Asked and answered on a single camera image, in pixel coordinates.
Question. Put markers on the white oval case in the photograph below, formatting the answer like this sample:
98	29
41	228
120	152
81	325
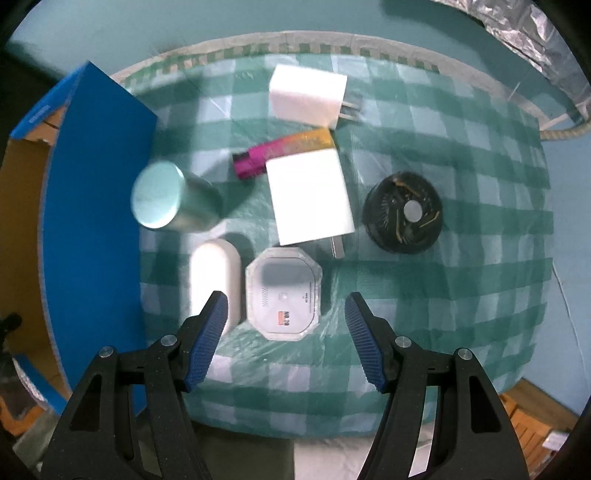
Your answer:
214	272

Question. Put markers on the silver foil duct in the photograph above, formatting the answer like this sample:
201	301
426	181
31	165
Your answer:
545	41

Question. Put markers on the white octagonal packet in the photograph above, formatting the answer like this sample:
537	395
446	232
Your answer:
281	295

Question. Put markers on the wooden crate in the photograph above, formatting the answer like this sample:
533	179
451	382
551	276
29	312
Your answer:
531	415

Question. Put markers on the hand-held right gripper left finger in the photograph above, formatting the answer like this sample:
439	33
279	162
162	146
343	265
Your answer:
207	337

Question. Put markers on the small white charger plug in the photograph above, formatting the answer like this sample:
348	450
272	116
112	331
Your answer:
304	94

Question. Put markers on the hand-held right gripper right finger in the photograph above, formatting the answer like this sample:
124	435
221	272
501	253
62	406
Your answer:
364	337

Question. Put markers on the teal metal can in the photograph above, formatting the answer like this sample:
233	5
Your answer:
175	198

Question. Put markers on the green checked tablecloth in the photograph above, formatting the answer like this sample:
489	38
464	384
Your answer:
461	300

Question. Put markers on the large white charger plug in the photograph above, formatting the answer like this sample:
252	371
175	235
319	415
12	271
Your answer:
309	198

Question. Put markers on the blue cardboard box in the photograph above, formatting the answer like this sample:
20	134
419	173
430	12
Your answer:
92	230

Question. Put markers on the black round cooling fan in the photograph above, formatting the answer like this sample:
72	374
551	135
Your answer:
401	212

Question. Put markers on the pink and yellow lighter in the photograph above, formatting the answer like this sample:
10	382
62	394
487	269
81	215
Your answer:
277	147

